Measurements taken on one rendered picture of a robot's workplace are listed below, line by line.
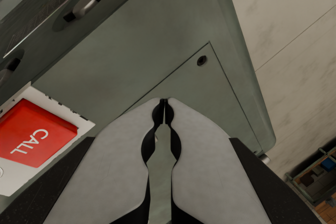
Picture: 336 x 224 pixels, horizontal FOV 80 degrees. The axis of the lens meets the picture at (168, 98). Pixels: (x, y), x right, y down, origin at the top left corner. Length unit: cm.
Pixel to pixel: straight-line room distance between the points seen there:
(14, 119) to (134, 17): 14
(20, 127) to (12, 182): 9
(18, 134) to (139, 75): 12
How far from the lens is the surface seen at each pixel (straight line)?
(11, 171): 28
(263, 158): 53
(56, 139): 23
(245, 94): 33
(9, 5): 93
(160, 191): 42
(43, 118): 22
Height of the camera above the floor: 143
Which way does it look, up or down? 46 degrees down
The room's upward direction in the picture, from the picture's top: 145 degrees clockwise
